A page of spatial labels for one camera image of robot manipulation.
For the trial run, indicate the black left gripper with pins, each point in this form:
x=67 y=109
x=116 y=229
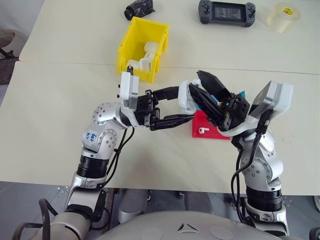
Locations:
x=146 y=107

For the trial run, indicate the white earbud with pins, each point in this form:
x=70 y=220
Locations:
x=195 y=81
x=203 y=130

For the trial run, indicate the black crumpled pouch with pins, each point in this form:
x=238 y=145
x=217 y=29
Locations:
x=138 y=8

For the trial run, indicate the clear tape roll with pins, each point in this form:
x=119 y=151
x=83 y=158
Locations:
x=282 y=18

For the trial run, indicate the yellow plastic bin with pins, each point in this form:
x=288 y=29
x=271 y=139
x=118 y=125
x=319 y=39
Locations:
x=130 y=47

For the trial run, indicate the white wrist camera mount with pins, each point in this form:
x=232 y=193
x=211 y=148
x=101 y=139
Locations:
x=126 y=90
x=282 y=100

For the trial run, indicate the chair with dark frame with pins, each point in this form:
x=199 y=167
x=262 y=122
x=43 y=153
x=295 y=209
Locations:
x=8 y=50

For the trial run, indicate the dark grey handheld game console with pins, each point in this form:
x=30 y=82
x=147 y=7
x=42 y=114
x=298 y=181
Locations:
x=227 y=12

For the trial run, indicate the teal flat tray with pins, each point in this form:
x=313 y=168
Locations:
x=242 y=93

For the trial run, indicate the grey rounded robot leg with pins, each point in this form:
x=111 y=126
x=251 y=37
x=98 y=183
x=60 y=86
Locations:
x=132 y=205

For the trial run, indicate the silver robot torso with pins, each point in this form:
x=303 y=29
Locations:
x=190 y=226

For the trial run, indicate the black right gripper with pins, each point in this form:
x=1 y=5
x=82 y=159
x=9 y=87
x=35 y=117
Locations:
x=237 y=110

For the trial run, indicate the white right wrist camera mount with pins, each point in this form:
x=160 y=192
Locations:
x=282 y=100

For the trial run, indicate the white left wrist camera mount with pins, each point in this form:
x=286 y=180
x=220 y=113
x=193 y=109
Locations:
x=126 y=90

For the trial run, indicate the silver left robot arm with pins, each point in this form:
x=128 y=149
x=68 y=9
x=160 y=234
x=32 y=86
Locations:
x=98 y=145

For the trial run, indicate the red flat tray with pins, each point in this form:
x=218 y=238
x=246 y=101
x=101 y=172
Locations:
x=200 y=122

